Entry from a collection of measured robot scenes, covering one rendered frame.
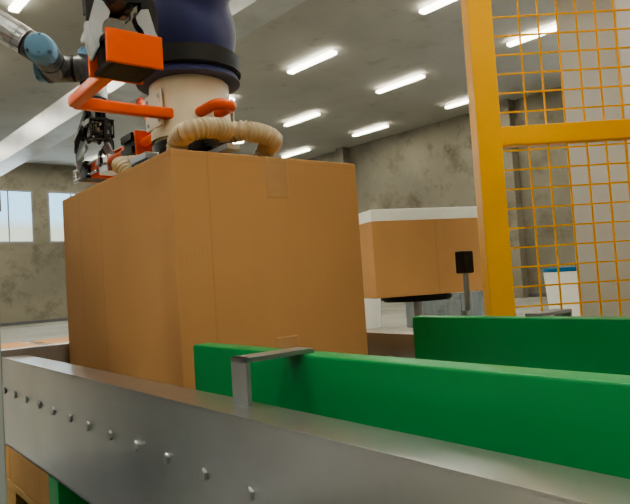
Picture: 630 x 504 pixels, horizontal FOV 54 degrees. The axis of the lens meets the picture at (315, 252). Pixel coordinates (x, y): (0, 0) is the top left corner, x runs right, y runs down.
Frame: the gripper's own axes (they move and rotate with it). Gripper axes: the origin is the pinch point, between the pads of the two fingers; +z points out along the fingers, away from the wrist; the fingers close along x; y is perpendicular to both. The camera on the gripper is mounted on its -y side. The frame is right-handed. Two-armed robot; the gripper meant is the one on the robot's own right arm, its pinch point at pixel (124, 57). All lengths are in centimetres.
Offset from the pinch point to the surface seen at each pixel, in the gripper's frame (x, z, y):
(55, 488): 6, 69, 26
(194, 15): -23.0, -19.0, 19.6
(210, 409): 6, 48, -32
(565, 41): -123, -24, -3
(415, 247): -176, 24, 106
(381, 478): 6, 50, -57
